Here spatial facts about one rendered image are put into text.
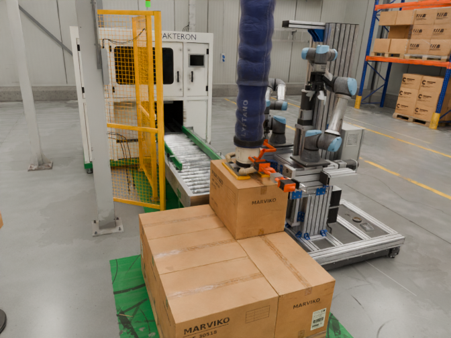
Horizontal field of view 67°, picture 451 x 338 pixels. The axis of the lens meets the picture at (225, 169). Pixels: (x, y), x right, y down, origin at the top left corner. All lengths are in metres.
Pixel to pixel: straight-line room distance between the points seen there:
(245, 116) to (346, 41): 0.98
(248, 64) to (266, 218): 1.09
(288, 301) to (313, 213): 1.21
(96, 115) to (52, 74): 8.16
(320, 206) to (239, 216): 1.00
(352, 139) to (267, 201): 0.99
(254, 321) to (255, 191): 0.83
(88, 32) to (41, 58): 8.21
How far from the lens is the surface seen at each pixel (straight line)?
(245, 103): 2.39
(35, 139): 5.60
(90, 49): 3.26
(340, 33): 2.82
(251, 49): 2.34
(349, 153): 3.07
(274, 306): 2.10
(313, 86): 2.22
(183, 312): 1.93
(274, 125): 3.01
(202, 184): 3.39
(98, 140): 3.38
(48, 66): 11.42
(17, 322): 2.94
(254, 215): 2.45
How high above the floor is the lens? 1.88
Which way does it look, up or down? 21 degrees down
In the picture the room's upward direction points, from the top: 2 degrees clockwise
